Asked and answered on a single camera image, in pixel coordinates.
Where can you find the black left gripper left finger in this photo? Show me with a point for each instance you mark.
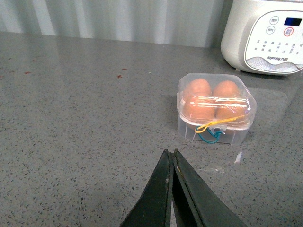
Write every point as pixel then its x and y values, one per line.
pixel 153 209

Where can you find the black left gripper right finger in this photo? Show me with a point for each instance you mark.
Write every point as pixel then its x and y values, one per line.
pixel 194 203

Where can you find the clear plastic egg box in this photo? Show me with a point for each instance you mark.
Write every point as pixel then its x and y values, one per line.
pixel 234 132

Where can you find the brown carried egg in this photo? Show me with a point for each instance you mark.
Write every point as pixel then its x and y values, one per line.
pixel 231 108

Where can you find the brown egg front left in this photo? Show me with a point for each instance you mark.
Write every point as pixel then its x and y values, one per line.
pixel 198 109

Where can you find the brown egg back left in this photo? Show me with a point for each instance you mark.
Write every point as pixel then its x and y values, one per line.
pixel 199 87

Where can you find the brown egg back right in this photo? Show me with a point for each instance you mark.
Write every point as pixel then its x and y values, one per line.
pixel 226 88

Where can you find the blue rubber band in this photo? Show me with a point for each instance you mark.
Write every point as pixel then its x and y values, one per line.
pixel 207 135

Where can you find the yellow rubber band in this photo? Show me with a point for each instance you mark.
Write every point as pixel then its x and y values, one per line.
pixel 217 123

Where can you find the white Joyoung electric cooker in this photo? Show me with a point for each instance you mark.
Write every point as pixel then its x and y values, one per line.
pixel 264 36

